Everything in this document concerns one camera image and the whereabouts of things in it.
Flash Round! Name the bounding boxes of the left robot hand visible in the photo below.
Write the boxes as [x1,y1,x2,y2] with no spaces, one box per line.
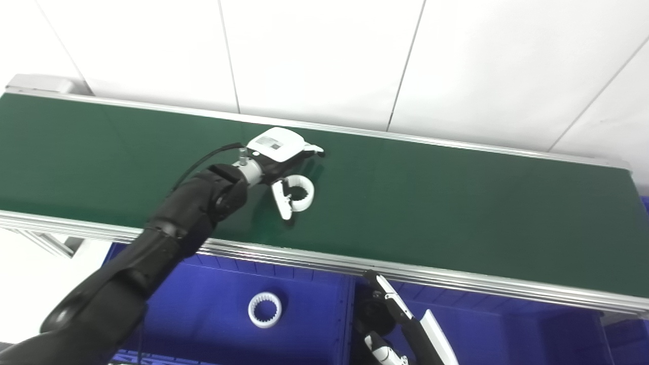
[246,127,325,222]

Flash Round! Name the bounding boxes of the blue bin with black part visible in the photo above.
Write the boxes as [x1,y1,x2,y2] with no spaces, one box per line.
[350,281,615,365]

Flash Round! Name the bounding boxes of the aluminium conveyor support bracket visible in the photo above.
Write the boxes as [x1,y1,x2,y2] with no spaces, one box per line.
[0,227,85,260]

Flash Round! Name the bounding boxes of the green conveyor belt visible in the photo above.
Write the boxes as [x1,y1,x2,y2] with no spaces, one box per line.
[0,93,649,300]
[0,74,649,320]

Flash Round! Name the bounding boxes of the black round part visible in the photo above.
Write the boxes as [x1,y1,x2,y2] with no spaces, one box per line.
[352,298,400,365]

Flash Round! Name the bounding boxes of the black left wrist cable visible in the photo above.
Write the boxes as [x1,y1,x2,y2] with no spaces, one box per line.
[169,142,250,192]

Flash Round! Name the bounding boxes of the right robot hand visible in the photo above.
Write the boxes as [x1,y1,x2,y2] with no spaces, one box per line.
[363,270,460,365]

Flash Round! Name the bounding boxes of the blue bin with white ring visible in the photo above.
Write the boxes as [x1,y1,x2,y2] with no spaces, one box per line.
[104,243,355,365]

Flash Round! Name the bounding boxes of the empty blue plastic bin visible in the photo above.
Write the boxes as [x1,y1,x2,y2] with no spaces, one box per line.
[601,195,649,365]

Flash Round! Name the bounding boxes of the white ring gear part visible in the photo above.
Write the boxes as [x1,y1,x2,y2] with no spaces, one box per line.
[248,292,283,329]
[278,175,315,211]

